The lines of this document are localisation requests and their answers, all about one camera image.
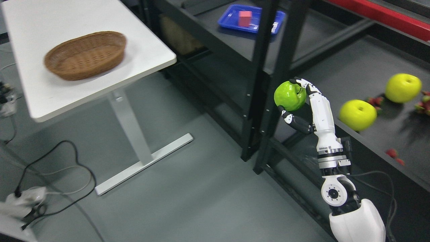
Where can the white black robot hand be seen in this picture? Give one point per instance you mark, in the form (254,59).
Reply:
(323,122)

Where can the green apple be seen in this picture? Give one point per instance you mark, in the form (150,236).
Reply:
(290,96)

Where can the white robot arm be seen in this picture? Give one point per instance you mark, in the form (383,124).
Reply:
(352,219)

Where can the yellow apple near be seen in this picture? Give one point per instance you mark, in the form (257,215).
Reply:
(357,114)

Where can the yellow apple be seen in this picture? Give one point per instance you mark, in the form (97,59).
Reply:
(357,114)
(402,88)

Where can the black metal shelf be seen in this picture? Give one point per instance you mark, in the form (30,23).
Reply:
(274,76)

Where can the yellow apple far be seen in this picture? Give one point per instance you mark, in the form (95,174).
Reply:
(402,88)

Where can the red cube block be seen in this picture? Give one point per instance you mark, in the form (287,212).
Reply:
(244,18)

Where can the blue plastic tray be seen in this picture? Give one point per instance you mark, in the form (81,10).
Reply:
(229,19)

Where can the brown wicker basket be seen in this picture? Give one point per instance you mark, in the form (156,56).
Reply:
(86,56)

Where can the white standing desk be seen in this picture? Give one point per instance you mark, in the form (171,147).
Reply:
(35,27)

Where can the white power strip near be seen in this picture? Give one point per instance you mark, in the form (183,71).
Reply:
(20,207)

